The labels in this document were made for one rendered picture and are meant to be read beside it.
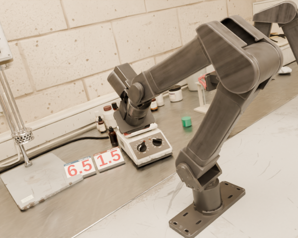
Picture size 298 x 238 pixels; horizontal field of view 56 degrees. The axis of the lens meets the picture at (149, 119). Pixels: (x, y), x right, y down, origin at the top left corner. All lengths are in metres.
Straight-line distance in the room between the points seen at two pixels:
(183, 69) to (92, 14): 0.94
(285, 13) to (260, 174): 0.50
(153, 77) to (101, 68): 0.85
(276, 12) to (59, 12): 0.86
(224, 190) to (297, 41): 0.55
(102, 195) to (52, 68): 0.69
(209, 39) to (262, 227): 0.39
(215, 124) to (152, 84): 0.16
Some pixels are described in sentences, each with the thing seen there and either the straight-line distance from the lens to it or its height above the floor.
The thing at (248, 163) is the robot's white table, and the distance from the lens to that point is 0.85.
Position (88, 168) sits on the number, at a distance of 0.96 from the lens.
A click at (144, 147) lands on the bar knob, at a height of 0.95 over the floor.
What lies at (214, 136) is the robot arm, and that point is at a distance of 0.54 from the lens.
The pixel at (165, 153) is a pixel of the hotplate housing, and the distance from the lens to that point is 0.92.
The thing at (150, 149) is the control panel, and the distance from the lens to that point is 0.92.
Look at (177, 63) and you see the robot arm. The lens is 0.54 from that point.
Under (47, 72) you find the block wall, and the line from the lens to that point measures 1.32.
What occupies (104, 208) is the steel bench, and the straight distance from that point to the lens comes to 0.78.
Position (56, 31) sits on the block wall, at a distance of 1.34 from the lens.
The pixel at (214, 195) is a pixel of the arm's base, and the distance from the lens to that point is 0.65.
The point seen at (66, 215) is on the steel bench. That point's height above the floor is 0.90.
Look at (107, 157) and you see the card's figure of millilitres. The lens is 0.97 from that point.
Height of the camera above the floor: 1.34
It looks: 20 degrees down
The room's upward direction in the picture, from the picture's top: 12 degrees counter-clockwise
